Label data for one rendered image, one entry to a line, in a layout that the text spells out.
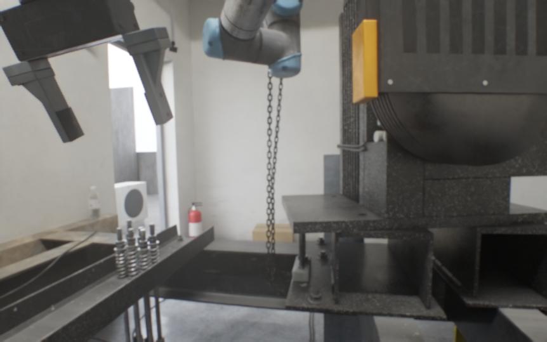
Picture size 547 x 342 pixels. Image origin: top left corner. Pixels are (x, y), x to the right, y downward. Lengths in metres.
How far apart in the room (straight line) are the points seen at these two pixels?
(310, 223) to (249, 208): 2.61
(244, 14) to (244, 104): 2.78
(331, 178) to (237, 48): 0.89
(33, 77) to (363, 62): 0.54
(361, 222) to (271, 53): 0.46
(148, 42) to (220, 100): 3.07
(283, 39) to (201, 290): 1.16
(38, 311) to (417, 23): 1.12
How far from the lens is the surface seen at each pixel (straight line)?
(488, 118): 0.75
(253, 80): 3.32
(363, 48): 0.64
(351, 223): 0.75
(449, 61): 0.70
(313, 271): 1.00
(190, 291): 1.48
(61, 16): 0.38
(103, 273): 1.10
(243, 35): 0.57
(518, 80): 0.79
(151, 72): 0.36
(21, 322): 0.95
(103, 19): 0.35
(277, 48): 0.64
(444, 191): 0.84
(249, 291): 1.37
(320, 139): 3.12
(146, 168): 8.26
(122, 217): 4.29
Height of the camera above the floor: 1.08
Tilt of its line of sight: 4 degrees down
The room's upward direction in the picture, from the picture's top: 1 degrees counter-clockwise
